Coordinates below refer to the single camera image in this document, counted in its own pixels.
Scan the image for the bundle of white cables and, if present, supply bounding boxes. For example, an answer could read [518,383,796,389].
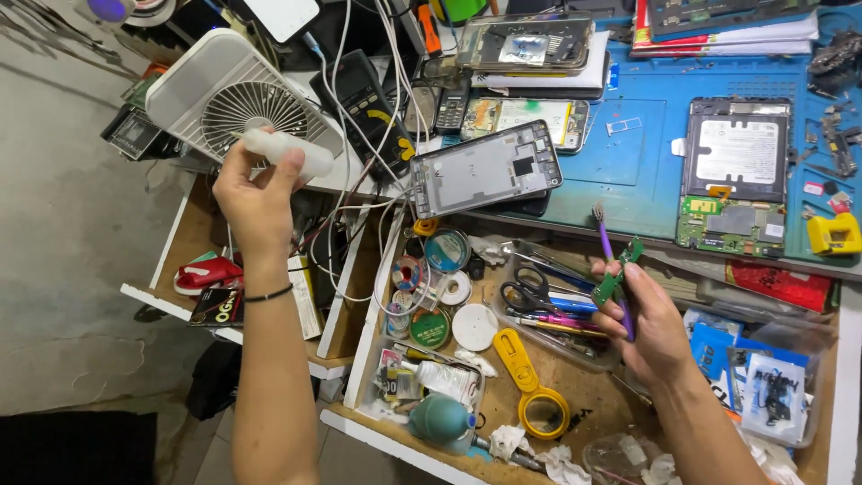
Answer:
[296,0,435,319]

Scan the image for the small green circuit board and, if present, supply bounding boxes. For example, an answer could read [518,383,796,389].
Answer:
[591,236,645,308]

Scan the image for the black framed screen part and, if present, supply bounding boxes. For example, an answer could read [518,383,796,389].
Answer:
[100,103,181,163]

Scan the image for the white glue bottle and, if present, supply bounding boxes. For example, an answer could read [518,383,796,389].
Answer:
[413,360,479,406]

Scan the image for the green object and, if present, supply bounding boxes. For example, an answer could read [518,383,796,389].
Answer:
[430,0,490,25]

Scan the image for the opened phone with white battery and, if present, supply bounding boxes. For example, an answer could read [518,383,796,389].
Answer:
[460,97,591,155]

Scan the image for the solder wire spool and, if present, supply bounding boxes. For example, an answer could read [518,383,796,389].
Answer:
[391,255,426,295]

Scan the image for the white notebook stack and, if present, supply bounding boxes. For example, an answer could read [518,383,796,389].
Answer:
[470,30,613,101]

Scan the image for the clear phone back cover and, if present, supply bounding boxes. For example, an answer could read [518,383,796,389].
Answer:
[456,11,596,74]

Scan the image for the white round lid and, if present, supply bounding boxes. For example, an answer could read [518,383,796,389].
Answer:
[451,303,500,353]

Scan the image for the black bag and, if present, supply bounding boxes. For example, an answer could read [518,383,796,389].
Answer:
[185,339,244,423]

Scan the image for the narrow wooden drawer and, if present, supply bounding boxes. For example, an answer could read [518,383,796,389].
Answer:
[120,174,379,380]

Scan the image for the clear plastic bag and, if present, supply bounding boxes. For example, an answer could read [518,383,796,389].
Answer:
[582,434,665,485]

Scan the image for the pink pen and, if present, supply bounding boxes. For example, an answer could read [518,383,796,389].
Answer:
[517,316,608,339]

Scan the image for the orange utility knife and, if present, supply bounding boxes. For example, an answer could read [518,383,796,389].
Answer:
[417,3,444,57]

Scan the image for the grey tape roll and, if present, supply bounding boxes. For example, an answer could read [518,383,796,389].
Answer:
[124,0,178,28]

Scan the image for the black wrist band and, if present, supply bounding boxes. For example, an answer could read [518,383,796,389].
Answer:
[242,283,295,303]

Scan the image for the silver handled tool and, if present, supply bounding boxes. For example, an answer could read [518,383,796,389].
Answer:
[470,434,547,473]

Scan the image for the white tape roll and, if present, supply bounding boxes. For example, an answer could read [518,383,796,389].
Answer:
[441,269,474,308]

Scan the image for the white flat device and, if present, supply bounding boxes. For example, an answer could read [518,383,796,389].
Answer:
[241,0,323,45]

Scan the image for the blue repair mat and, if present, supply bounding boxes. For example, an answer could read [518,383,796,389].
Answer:
[441,5,862,268]

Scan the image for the heap of black metal parts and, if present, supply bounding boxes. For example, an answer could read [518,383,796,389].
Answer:
[805,30,862,97]

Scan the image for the silver phone frame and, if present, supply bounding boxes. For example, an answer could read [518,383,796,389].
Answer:
[410,120,564,220]

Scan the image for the teal air blower bulb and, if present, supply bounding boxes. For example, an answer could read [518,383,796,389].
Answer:
[407,394,479,451]

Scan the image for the white carton box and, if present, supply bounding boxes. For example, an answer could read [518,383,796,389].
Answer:
[287,255,326,342]

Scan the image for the person's left hand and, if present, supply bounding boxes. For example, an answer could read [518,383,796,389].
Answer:
[212,127,308,265]

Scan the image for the person's right hand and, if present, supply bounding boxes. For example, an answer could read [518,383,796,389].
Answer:
[590,259,695,390]

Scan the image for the opened tablet with battery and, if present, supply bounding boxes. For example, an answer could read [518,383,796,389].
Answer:
[675,96,793,260]

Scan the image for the clear bin of blue packets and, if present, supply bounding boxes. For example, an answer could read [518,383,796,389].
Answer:
[683,306,831,450]

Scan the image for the blue round tin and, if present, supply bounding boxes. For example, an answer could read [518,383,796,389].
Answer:
[423,227,473,274]

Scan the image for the black box with orange print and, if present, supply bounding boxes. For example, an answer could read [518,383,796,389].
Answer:
[188,287,247,330]

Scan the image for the black scissors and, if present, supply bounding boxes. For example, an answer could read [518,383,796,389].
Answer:
[500,266,561,317]

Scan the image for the red pouch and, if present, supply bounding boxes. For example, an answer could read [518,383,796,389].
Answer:
[174,255,245,298]

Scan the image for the black keypad phone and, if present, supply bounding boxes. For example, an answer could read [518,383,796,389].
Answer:
[434,76,472,136]

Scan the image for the black phone frame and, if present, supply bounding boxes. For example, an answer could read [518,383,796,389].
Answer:
[646,0,824,36]

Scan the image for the yellow tool block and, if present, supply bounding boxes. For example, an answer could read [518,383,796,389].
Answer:
[807,212,862,257]

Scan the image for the clear tray of tools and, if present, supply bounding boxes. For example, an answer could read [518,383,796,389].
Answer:
[492,241,629,373]

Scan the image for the white desk fan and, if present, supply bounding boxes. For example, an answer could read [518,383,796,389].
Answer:
[145,28,345,169]

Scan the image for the clear plastic box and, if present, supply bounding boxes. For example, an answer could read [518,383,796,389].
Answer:
[356,335,486,433]

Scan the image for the black floor mat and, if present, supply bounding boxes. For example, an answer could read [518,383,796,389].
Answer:
[0,410,160,485]

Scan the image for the blue pen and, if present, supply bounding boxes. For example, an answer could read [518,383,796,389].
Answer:
[547,295,601,315]

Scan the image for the yellow magnifying glass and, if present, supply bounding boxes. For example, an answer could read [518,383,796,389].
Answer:
[492,328,572,441]

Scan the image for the wide wooden drawer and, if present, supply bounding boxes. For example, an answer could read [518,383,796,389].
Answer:
[321,214,862,485]

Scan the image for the stack of books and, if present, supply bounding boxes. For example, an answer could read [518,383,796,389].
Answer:
[629,0,820,59]

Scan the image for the red packet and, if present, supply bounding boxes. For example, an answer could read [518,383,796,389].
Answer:
[725,259,836,315]

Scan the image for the purple cleaning brush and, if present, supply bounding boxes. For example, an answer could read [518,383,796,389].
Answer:
[591,202,637,342]

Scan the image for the green solder wick reel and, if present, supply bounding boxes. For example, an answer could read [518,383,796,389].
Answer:
[409,306,453,351]

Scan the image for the crumpled white tissue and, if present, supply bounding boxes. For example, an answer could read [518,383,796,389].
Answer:
[535,444,594,485]
[488,423,533,463]
[470,235,507,268]
[639,453,682,485]
[454,348,500,379]

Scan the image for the white plastic squeeze bottle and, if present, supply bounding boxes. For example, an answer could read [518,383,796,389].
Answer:
[239,127,335,181]

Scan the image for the black multimeter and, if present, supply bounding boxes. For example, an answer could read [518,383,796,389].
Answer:
[310,48,418,181]

